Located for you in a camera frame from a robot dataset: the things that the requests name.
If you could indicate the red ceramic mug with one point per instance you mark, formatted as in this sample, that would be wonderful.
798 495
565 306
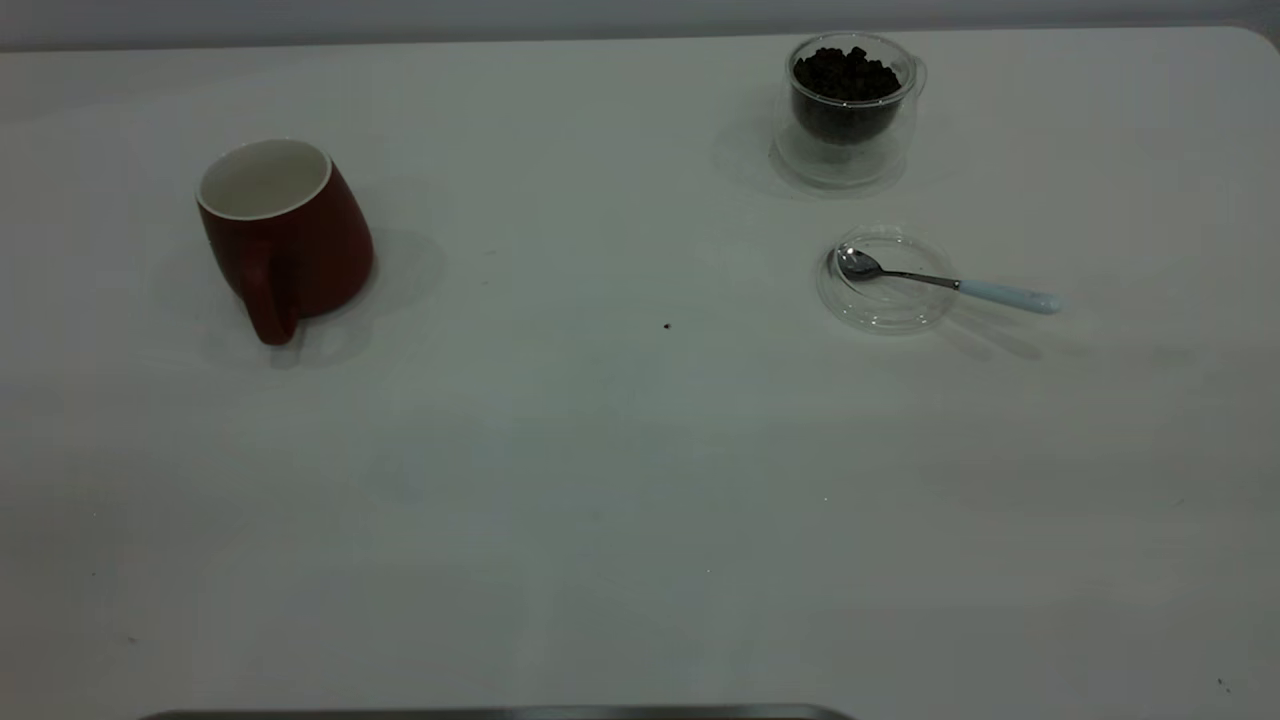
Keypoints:
310 250

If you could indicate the clear glass lid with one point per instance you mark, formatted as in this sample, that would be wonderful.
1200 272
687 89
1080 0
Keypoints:
890 310

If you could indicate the dark brown tea pieces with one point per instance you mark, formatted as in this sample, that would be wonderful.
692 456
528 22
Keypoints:
845 80

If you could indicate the clear double-wall glass cup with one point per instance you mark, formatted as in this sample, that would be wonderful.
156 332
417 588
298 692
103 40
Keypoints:
850 165

